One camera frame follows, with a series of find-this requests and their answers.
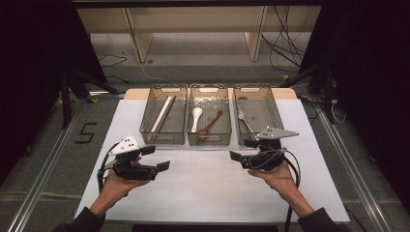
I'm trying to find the light wooden desk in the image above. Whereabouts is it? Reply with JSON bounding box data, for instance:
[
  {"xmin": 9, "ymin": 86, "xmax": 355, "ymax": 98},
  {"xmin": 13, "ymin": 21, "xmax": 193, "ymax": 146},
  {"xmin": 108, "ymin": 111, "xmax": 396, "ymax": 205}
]
[{"xmin": 76, "ymin": 5, "xmax": 323, "ymax": 64}]

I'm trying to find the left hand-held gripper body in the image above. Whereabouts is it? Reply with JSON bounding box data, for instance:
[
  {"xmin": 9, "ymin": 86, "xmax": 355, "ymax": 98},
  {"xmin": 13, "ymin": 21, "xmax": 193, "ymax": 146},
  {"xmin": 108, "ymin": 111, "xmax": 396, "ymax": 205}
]
[{"xmin": 107, "ymin": 134, "xmax": 160, "ymax": 182}]

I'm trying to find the white table sheet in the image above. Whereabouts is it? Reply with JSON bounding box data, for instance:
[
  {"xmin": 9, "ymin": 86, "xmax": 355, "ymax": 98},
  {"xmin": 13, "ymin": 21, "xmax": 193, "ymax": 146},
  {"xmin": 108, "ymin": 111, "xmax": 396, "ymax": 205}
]
[{"xmin": 74, "ymin": 99, "xmax": 351, "ymax": 224}]

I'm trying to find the person's left hand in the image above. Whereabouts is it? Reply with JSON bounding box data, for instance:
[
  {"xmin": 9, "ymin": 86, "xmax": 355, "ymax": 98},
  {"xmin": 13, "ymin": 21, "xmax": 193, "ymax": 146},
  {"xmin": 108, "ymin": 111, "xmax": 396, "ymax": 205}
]
[{"xmin": 91, "ymin": 172, "xmax": 151, "ymax": 216}]

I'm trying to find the white floor cable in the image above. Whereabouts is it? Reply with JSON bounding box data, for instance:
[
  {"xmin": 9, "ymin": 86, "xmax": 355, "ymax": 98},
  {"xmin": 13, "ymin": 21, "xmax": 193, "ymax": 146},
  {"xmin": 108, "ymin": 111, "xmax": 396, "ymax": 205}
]
[{"xmin": 136, "ymin": 57, "xmax": 168, "ymax": 83}]

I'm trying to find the person's right hand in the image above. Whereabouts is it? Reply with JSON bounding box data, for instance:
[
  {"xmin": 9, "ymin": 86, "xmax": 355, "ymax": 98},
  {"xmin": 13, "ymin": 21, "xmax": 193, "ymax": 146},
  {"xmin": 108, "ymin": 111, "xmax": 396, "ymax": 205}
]
[{"xmin": 248, "ymin": 161, "xmax": 299, "ymax": 201}]

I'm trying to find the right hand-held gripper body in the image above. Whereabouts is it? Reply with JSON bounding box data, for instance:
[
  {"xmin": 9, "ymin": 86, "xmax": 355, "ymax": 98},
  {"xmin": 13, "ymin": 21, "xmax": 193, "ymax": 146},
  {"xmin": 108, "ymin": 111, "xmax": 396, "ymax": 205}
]
[{"xmin": 246, "ymin": 126, "xmax": 300, "ymax": 172}]

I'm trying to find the black frame bar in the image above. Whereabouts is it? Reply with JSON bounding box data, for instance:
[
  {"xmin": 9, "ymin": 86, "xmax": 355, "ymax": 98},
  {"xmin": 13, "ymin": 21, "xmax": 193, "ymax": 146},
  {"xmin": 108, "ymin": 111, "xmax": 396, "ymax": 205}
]
[{"xmin": 32, "ymin": 0, "xmax": 327, "ymax": 9}]

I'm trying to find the black floor cable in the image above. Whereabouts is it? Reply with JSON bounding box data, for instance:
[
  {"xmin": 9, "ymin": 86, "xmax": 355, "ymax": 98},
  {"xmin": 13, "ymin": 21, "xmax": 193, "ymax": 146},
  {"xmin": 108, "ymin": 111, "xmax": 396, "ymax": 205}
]
[{"xmin": 98, "ymin": 52, "xmax": 130, "ymax": 85}]

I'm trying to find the white chopstick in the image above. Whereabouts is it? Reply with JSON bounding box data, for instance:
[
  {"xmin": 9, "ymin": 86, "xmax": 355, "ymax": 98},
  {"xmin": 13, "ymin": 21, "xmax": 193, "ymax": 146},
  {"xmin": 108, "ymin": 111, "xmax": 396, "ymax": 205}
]
[
  {"xmin": 152, "ymin": 95, "xmax": 175, "ymax": 133},
  {"xmin": 149, "ymin": 95, "xmax": 173, "ymax": 133}
]

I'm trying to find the grey plastic basket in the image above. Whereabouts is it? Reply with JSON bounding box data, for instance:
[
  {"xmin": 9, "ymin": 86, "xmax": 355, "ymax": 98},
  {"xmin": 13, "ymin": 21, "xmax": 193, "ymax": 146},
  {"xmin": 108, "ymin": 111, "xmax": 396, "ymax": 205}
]
[
  {"xmin": 233, "ymin": 83, "xmax": 285, "ymax": 146},
  {"xmin": 187, "ymin": 83, "xmax": 233, "ymax": 147},
  {"xmin": 138, "ymin": 83, "xmax": 189, "ymax": 146}
]

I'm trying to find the metal floor rail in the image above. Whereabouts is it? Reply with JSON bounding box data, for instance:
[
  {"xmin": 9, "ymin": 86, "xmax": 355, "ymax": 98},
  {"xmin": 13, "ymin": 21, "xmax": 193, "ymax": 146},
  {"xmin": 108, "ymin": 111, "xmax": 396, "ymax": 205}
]
[
  {"xmin": 317, "ymin": 109, "xmax": 393, "ymax": 232},
  {"xmin": 6, "ymin": 93, "xmax": 91, "ymax": 232}
]

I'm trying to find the brown wooden chopstick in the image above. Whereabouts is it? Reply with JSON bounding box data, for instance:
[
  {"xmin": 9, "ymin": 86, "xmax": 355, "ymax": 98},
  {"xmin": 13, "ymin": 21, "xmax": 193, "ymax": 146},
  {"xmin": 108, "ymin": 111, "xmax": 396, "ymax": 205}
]
[
  {"xmin": 157, "ymin": 96, "xmax": 177, "ymax": 133},
  {"xmin": 158, "ymin": 96, "xmax": 178, "ymax": 133}
]

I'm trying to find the brown wooden spoon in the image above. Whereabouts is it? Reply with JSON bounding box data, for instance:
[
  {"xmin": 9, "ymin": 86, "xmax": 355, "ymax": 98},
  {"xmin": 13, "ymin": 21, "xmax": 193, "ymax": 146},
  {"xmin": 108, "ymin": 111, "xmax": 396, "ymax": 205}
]
[{"xmin": 196, "ymin": 109, "xmax": 224, "ymax": 142}]

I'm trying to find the black curtain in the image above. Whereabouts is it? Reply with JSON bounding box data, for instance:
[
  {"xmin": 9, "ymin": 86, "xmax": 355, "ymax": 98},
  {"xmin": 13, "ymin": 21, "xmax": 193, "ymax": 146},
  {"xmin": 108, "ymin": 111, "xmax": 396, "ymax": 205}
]
[
  {"xmin": 299, "ymin": 0, "xmax": 410, "ymax": 207},
  {"xmin": 0, "ymin": 0, "xmax": 107, "ymax": 185}
]

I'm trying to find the white ceramic spoon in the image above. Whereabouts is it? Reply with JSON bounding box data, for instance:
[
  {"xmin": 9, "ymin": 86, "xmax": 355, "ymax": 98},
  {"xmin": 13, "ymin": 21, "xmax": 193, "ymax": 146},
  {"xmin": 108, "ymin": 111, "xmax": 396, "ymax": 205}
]
[{"xmin": 191, "ymin": 107, "xmax": 204, "ymax": 134}]

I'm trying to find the black metal stand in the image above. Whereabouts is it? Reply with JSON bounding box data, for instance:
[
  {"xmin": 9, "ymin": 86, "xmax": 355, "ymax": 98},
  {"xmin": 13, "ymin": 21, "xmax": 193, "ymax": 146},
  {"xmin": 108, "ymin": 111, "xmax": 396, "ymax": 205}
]
[
  {"xmin": 279, "ymin": 61, "xmax": 337, "ymax": 125},
  {"xmin": 59, "ymin": 64, "xmax": 120, "ymax": 130}
]

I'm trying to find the hand-held gripper cable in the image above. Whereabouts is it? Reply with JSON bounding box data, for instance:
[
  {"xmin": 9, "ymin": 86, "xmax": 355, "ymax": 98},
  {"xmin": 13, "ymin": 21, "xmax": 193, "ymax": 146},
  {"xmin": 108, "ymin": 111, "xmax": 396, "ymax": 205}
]
[
  {"xmin": 96, "ymin": 143, "xmax": 119, "ymax": 194},
  {"xmin": 254, "ymin": 148, "xmax": 303, "ymax": 232}
]

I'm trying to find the bundle of black cables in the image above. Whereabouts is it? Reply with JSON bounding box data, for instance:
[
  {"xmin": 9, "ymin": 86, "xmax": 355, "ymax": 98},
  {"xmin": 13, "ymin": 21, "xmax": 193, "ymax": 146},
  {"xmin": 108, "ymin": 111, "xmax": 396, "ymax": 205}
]
[{"xmin": 260, "ymin": 5, "xmax": 310, "ymax": 73}]

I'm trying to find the left hand-held gripper cable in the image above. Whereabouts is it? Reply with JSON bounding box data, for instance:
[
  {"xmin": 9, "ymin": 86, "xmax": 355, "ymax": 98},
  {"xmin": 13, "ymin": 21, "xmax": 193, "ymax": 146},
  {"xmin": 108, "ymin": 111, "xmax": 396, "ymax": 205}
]
[{"xmin": 96, "ymin": 143, "xmax": 119, "ymax": 194}]

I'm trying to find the right hand-held gripper cable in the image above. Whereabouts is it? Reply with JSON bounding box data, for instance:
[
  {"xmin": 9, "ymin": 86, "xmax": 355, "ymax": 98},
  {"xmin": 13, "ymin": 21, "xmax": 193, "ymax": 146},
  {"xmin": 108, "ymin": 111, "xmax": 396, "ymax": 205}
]
[{"xmin": 254, "ymin": 148, "xmax": 303, "ymax": 232}]

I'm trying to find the steel fork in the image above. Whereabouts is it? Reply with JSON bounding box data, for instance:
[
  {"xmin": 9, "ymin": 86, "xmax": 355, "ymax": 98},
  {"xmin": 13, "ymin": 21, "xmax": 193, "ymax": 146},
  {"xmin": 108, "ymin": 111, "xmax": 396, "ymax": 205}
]
[{"xmin": 237, "ymin": 104, "xmax": 257, "ymax": 139}]

